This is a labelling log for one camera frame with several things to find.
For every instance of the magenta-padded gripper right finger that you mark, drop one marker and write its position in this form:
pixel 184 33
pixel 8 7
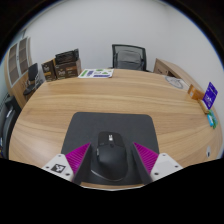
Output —
pixel 146 159

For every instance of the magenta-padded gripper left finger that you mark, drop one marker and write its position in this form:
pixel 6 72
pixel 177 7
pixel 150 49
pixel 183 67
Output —
pixel 77 160

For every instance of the black computer mouse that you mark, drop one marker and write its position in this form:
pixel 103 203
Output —
pixel 110 158

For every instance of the dark grey mouse pad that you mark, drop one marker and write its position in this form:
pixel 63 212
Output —
pixel 110 121

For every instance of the small white round disc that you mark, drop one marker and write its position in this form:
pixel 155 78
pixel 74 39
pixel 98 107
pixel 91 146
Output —
pixel 208 152

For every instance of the small blue packet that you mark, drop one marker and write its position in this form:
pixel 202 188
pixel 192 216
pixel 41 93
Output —
pixel 211 121

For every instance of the large black office chair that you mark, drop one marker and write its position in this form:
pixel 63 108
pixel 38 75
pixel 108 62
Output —
pixel 8 123

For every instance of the green packet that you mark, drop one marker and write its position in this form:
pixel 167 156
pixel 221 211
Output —
pixel 215 119

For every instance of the orange cardboard box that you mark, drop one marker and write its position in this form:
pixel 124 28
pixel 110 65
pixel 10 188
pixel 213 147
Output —
pixel 195 92

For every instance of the white printed leaflet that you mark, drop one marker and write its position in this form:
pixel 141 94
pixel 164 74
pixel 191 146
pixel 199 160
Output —
pixel 96 73

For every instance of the purple card package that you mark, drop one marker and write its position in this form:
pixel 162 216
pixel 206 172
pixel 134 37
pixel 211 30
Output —
pixel 210 95

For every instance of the small black swivel chair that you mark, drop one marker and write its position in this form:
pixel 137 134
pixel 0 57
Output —
pixel 32 78

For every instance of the wooden side desk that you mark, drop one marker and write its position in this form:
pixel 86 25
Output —
pixel 173 70

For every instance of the stack of dark boxes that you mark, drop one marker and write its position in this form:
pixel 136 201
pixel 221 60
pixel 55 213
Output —
pixel 63 66

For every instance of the black mesh office chair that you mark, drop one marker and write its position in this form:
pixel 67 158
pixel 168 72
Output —
pixel 129 58

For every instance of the wooden shelf unit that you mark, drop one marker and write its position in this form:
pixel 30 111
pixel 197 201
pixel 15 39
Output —
pixel 16 66

